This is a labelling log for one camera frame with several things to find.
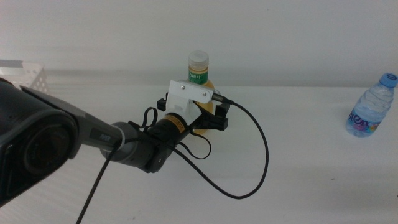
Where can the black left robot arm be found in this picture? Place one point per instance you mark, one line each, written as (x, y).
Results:
(46, 133)

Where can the clear water bottle blue cap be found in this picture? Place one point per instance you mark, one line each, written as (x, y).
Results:
(370, 109)

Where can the yellow tea bottle white cap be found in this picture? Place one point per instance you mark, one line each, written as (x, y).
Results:
(199, 67)

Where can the white perforated plastic basket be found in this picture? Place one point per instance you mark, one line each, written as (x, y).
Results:
(32, 68)

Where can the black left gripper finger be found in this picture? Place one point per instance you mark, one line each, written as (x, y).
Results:
(222, 110)
(161, 104)

